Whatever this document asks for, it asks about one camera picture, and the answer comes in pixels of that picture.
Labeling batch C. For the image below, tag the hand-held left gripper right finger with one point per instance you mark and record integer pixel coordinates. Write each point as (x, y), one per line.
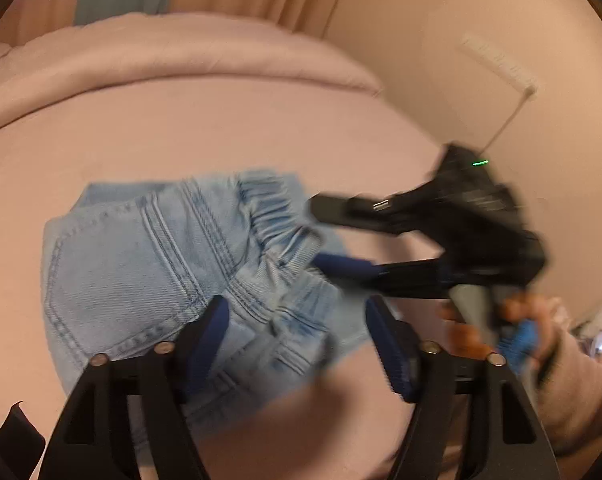
(388, 355)

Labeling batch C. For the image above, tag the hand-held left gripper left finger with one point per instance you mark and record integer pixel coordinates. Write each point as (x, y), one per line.
(208, 342)

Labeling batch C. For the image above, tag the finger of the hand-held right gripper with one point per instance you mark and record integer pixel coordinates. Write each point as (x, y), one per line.
(361, 212)
(406, 277)

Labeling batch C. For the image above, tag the light blue denim pants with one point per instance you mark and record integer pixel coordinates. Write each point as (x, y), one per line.
(131, 270)

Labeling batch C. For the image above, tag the person's right forearm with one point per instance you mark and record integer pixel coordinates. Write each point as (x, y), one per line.
(576, 390)

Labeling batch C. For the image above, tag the person's right hand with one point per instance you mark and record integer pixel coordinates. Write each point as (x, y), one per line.
(528, 309)

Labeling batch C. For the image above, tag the white power strip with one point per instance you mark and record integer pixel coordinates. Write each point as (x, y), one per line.
(501, 65)

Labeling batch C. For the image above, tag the pink duvet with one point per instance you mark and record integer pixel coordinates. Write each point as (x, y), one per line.
(181, 55)

